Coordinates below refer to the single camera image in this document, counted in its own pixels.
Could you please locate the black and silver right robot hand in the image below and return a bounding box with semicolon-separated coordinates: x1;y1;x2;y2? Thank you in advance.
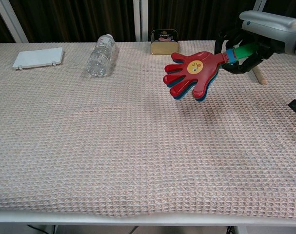
215;10;295;75

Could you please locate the red hand clapper green handle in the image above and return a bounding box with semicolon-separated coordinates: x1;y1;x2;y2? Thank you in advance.
163;41;259;102

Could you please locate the wooden stick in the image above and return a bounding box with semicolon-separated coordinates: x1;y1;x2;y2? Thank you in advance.
251;67;267;85

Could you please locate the black and gold tin box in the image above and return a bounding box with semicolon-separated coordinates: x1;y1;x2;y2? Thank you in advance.
150;29;179;56

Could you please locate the clear plastic water bottle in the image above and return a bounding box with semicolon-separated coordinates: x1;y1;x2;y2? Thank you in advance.
86;34;116;78

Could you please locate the beige waffle-weave tablecloth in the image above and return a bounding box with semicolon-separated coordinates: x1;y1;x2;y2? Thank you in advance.
0;40;296;220

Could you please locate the black curtain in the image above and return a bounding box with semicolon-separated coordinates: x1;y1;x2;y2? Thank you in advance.
0;0;296;44

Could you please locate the white plastic board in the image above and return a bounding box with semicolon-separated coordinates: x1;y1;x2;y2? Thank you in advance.
12;47;64;71

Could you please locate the aluminium frame post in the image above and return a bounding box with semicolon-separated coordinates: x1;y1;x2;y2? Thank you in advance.
133;0;148;42
0;0;29;44
254;0;267;13

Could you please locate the black cable with plug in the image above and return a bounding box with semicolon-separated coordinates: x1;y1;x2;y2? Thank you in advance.
287;91;296;115

